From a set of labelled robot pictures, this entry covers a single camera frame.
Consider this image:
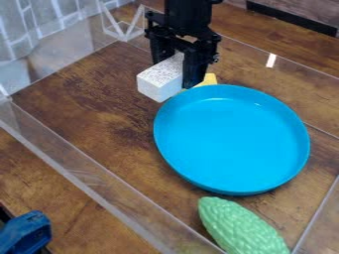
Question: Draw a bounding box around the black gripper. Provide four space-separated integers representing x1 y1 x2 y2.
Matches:
144 0 222 89

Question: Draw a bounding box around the white speckled foam block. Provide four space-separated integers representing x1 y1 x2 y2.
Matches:
136 53 184 102

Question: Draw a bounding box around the blue round tray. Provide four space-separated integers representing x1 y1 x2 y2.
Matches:
153 84 309 195

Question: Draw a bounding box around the yellow rectangular box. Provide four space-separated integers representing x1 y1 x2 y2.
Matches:
198 73 217 86

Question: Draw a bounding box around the white grid curtain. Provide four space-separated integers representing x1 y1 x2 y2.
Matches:
0 0 133 64

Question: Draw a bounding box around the green bitter gourd toy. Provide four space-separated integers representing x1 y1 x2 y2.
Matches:
198 196 289 254

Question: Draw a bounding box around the clear acrylic enclosure wall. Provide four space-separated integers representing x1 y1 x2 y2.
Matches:
0 0 339 254

